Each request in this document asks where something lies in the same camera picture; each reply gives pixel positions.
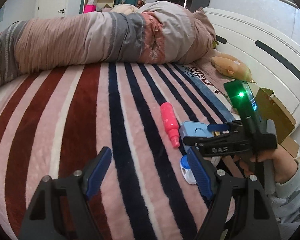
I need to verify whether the blue plastic box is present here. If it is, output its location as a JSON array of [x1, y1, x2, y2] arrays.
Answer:
[[179, 121, 213, 140]]

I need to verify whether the right forearm star sleeve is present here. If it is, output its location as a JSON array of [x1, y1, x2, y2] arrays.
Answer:
[[266, 160, 300, 224]]

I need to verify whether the right hand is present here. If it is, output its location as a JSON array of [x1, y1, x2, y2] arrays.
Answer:
[[233, 145, 298, 184]]

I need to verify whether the white blue contact lens case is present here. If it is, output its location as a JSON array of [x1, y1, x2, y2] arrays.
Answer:
[[179, 155, 197, 185]]

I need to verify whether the cardboard box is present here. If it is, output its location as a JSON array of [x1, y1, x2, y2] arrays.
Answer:
[[255, 88, 300, 158]]

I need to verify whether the tan plush toy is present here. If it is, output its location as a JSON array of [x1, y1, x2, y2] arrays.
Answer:
[[211, 53, 253, 82]]

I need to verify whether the striped plush blanket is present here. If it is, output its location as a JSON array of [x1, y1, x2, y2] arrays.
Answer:
[[0, 61, 241, 240]]

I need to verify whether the white headboard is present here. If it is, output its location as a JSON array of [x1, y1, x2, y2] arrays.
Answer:
[[204, 8, 300, 123]]

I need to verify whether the rolled pink grey quilt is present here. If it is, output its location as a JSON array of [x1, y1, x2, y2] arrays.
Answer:
[[0, 1, 216, 86]]

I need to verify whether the yellow shelf unit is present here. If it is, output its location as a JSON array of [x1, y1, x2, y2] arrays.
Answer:
[[81, 0, 115, 13]]

